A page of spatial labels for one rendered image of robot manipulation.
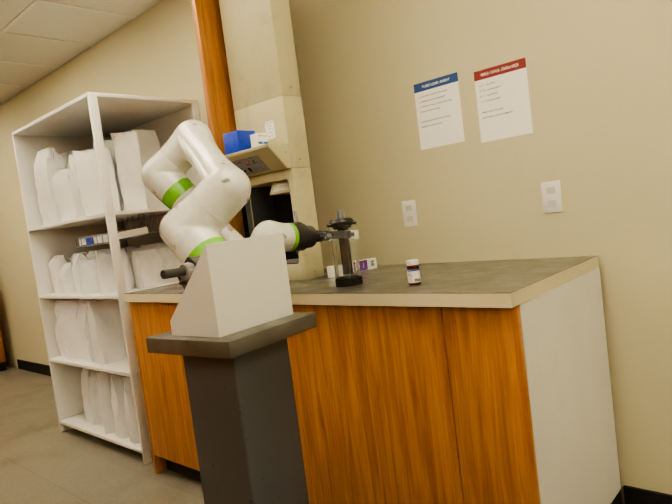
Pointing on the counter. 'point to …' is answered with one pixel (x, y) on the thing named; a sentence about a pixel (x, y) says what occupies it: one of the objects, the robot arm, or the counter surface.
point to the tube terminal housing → (289, 129)
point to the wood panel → (214, 69)
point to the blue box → (237, 141)
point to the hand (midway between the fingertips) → (342, 235)
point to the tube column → (259, 50)
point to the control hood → (274, 155)
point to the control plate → (251, 165)
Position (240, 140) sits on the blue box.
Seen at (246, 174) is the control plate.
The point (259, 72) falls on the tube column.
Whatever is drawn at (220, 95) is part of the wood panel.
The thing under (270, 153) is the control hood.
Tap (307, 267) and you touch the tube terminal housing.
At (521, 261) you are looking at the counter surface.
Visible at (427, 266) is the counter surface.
